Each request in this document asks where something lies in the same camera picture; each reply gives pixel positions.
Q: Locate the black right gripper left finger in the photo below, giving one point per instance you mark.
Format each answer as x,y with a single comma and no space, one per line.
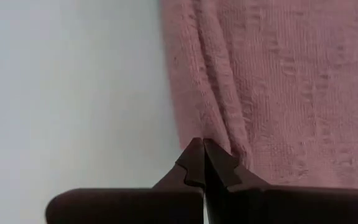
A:
126,205

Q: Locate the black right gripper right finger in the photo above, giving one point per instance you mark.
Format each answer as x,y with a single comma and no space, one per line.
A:
275,205

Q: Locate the grey woven towel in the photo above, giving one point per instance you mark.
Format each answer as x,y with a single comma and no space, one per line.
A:
291,93

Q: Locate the green table mat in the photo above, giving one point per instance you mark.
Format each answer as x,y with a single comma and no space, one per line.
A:
57,93

